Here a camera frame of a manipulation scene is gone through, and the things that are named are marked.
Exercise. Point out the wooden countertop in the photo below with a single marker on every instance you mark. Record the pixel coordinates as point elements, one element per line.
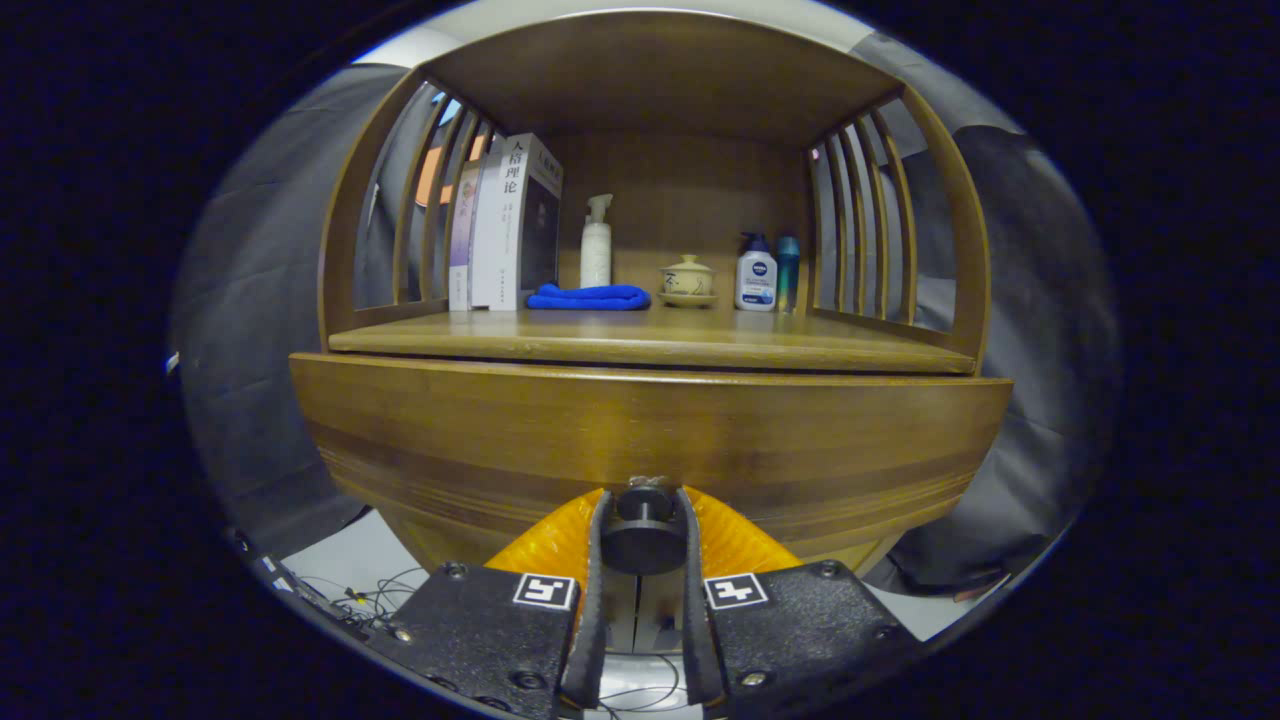
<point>650,335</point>

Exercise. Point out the beige lidded tea cup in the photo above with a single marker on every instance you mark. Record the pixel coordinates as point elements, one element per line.
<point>688,280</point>

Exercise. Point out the thick white book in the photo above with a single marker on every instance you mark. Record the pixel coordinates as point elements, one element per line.
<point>500,230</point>

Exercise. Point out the folded blue cloth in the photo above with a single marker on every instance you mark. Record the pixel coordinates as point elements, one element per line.
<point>590,297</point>

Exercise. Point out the thin purple book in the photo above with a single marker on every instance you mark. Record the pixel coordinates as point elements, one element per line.
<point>462,240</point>

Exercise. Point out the teal bottle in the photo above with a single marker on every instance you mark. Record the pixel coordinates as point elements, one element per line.
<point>788,275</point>

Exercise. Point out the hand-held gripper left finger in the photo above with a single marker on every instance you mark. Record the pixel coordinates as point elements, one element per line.
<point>597,600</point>

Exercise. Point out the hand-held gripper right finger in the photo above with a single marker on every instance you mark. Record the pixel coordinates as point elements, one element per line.
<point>693,600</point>

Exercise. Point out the black drawer knob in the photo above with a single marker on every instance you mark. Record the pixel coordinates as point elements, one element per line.
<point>643,545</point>

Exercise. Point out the white spray bottle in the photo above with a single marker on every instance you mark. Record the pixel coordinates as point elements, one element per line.
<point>596,250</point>

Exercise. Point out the white lotion bottle blue label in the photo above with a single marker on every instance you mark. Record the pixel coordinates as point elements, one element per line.
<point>756,280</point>

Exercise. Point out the wooden drawer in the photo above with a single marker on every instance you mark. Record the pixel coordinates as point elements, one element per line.
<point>640,420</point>

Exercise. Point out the brown wooden cabinet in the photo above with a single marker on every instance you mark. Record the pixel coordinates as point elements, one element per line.
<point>660,80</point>

